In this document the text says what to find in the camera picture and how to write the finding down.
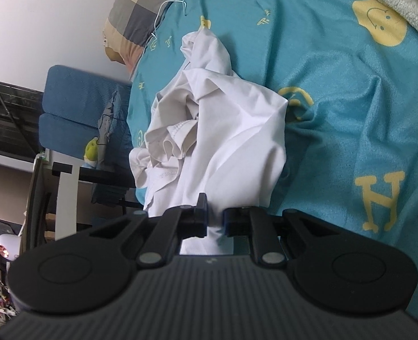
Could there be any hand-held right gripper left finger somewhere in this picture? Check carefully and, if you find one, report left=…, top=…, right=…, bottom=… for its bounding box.
left=88, top=193, right=209, bottom=269

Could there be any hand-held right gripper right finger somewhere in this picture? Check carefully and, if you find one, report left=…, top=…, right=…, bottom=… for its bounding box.
left=223, top=206, right=340, bottom=269

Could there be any white garment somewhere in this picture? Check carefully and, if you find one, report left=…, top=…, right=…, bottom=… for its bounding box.
left=128, top=28, right=289, bottom=256

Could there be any yellow green plush toy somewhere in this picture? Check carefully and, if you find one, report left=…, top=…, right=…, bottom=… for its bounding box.
left=82, top=137, right=100, bottom=165

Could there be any grey cloth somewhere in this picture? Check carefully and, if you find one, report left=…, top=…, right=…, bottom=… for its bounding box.
left=96, top=90, right=122, bottom=171

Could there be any teal printed bed sheet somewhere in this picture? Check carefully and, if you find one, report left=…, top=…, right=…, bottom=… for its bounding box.
left=126, top=0, right=418, bottom=312

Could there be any blue covered chair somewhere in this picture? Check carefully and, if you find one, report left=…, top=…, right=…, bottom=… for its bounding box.
left=38, top=113, right=131, bottom=171

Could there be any blue folded cushion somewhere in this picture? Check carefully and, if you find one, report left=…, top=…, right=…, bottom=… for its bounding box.
left=41, top=64, right=133, bottom=131

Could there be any mustard brown pillow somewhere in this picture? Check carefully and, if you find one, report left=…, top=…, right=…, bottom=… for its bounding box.
left=104, top=41, right=128, bottom=65

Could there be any white rounded appliance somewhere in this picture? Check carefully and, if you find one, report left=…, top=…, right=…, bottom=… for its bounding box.
left=0, top=234, right=22, bottom=260

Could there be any checked pillow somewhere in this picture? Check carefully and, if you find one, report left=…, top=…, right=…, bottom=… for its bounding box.
left=102, top=0, right=204, bottom=75

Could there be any dark window with grille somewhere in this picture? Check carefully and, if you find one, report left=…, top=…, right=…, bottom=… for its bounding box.
left=0, top=77, right=44, bottom=160

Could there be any white charging cable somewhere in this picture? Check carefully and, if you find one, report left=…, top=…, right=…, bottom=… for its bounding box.
left=151, top=0, right=266, bottom=41

